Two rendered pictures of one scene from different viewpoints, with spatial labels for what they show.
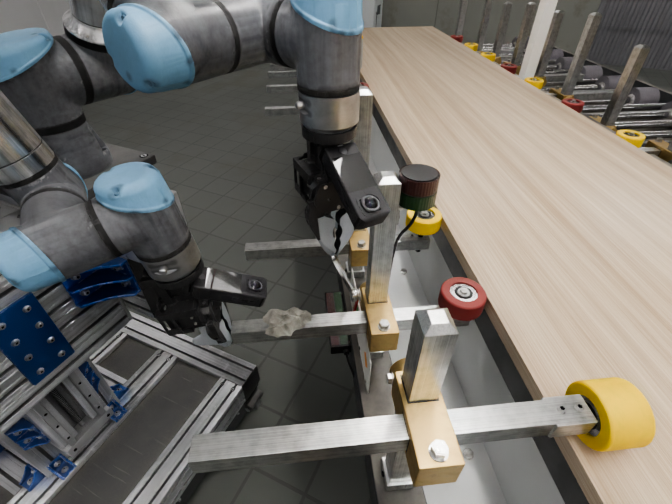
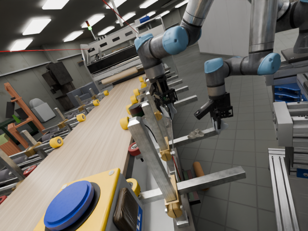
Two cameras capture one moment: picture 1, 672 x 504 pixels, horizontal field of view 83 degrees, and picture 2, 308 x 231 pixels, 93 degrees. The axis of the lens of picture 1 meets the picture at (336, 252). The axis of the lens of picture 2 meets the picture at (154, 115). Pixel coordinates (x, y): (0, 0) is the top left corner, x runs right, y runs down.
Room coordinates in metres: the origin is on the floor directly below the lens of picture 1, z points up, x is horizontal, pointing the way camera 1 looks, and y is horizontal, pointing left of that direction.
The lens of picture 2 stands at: (1.07, 0.09, 1.31)
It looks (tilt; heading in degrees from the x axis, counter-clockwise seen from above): 23 degrees down; 195
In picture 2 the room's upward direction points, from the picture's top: 23 degrees counter-clockwise
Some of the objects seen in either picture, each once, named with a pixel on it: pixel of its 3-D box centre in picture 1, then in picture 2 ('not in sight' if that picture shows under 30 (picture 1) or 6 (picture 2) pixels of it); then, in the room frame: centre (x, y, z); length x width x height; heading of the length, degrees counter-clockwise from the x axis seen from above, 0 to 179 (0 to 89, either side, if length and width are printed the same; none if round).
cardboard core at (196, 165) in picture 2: not in sight; (200, 175); (-0.01, 0.01, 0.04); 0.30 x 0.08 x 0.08; 6
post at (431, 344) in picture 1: (408, 429); (162, 124); (0.25, -0.10, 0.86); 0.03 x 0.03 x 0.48; 6
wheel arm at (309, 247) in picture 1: (338, 246); (184, 187); (0.70, -0.01, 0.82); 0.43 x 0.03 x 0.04; 96
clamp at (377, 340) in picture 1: (378, 313); (164, 148); (0.47, -0.08, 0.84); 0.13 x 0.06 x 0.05; 6
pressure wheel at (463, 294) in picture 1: (457, 311); (138, 153); (0.47, -0.23, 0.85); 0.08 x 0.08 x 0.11
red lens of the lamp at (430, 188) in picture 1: (418, 179); (135, 108); (0.50, -0.12, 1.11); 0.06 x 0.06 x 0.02
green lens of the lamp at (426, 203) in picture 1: (416, 194); (137, 113); (0.50, -0.12, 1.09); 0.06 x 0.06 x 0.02
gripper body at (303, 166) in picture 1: (327, 164); (162, 90); (0.48, 0.01, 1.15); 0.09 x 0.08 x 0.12; 26
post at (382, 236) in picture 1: (376, 289); (162, 145); (0.50, -0.08, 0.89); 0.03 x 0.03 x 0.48; 6
